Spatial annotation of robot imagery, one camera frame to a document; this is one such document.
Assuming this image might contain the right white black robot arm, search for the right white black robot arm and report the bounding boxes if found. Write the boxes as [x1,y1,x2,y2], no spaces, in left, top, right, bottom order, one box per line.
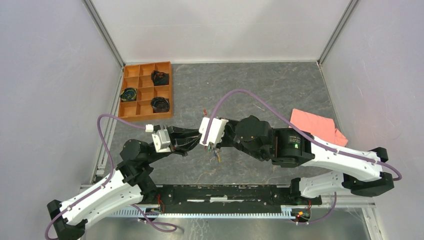
[217,115,395,204]

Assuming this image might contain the green black rolled item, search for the green black rolled item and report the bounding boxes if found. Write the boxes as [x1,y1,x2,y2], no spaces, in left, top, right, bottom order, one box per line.
[119,87,138,103]

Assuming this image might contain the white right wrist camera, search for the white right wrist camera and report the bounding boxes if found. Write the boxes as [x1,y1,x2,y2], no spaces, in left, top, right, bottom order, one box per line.
[198,116,229,147]

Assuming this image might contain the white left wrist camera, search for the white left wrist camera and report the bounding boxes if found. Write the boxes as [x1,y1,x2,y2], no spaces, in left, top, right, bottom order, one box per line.
[145,124,172,153]

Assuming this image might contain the steel key holder red handle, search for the steel key holder red handle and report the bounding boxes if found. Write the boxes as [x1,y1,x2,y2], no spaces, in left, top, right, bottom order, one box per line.
[203,109,222,164]

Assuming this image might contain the black rolled item top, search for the black rolled item top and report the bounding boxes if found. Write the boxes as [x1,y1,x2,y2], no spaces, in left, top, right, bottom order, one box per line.
[150,70,170,86]

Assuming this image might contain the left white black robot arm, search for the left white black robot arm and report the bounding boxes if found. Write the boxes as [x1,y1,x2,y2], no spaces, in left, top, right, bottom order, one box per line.
[47,124,203,240]

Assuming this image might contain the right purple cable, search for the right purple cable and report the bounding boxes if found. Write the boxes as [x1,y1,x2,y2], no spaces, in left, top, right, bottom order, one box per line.
[202,88,403,225]

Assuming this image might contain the black rolled item bottom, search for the black rolled item bottom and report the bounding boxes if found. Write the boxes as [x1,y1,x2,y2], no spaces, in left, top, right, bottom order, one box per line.
[150,96,171,113]

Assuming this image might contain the orange compartment tray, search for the orange compartment tray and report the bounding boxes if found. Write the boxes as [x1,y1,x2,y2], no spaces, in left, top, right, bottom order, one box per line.
[118,61,173,122]

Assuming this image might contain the purple cable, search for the purple cable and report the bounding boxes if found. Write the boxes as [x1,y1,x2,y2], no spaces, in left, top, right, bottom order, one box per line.
[202,88,403,225]
[44,113,178,240]

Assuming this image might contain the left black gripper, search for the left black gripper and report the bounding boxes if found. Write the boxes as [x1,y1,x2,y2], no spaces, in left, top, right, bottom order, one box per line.
[145,123,204,164]

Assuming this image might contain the pink folded cloth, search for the pink folded cloth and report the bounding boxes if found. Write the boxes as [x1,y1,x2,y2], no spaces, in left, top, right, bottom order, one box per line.
[290,108,348,147]

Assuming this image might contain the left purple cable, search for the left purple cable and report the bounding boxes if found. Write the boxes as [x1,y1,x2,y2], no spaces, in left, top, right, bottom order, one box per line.
[44,113,178,240]

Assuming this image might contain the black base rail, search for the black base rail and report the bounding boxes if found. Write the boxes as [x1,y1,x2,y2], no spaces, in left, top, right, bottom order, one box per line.
[140,184,323,214]

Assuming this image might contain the white slotted cable duct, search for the white slotted cable duct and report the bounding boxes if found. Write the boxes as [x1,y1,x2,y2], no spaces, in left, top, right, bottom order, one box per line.
[106,206,306,220]

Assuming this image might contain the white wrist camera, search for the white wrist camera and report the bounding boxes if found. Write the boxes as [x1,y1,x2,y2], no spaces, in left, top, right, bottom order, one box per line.
[145,124,172,153]
[198,116,229,147]

